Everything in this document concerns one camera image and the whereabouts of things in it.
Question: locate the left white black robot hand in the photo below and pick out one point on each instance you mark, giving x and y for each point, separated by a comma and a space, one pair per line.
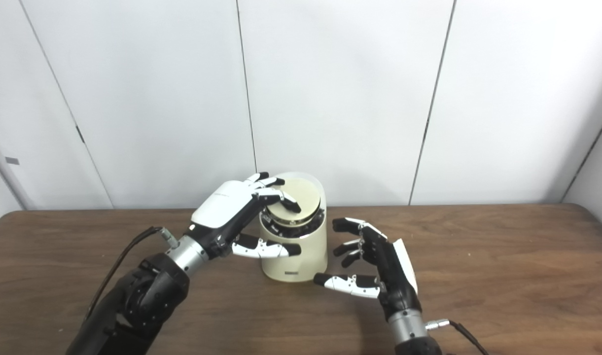
227, 207

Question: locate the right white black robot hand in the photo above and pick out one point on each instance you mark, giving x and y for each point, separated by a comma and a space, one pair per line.
387, 268

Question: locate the grey wall tag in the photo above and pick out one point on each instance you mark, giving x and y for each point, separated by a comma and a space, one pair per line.
12, 161

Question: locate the black wall panel hinge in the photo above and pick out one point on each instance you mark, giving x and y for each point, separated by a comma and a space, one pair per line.
80, 134

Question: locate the cream-colored desktop bin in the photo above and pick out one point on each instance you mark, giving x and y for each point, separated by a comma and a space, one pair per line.
296, 251

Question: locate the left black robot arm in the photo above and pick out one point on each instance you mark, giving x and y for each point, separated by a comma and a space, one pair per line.
133, 301

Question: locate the round cream bin lid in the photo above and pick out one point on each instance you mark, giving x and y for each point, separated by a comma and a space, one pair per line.
300, 202

